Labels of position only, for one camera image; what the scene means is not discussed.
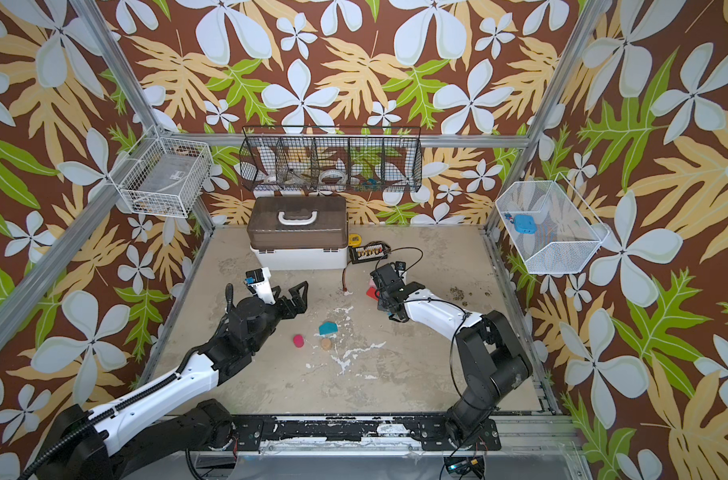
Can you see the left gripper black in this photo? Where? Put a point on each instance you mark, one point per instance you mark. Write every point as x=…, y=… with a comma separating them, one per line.
x=290, y=312

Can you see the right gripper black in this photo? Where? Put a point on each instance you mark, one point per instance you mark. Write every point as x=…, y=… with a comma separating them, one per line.
x=385, y=288

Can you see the red rectangular block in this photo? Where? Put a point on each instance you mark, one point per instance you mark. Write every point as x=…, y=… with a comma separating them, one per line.
x=372, y=293

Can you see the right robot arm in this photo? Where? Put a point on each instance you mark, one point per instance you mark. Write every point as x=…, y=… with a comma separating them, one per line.
x=492, y=357

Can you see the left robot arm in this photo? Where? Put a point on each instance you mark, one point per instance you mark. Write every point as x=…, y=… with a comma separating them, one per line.
x=115, y=439

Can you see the teal arch block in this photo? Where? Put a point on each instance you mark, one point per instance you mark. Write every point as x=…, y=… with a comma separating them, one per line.
x=328, y=328

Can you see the yellow tape measure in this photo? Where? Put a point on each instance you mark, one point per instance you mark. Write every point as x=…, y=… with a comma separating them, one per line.
x=354, y=240

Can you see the white box brown lid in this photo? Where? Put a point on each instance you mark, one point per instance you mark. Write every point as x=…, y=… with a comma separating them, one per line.
x=299, y=232

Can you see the blue object in basket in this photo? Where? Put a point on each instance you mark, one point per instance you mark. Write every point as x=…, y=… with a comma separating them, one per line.
x=524, y=224

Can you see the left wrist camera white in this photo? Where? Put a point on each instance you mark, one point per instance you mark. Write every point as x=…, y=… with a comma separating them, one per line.
x=258, y=282

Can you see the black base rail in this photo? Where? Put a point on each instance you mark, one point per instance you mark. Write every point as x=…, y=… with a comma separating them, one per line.
x=423, y=432

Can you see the black wire basket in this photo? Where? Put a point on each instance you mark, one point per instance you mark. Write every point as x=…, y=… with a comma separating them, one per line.
x=331, y=159

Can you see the white wire basket left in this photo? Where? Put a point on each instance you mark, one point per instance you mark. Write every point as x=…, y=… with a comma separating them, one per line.
x=164, y=175

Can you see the white wire basket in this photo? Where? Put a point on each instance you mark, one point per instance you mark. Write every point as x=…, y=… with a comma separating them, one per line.
x=569, y=232
x=164, y=175

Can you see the white wire basket right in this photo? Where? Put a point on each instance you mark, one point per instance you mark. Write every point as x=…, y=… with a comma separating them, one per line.
x=569, y=232

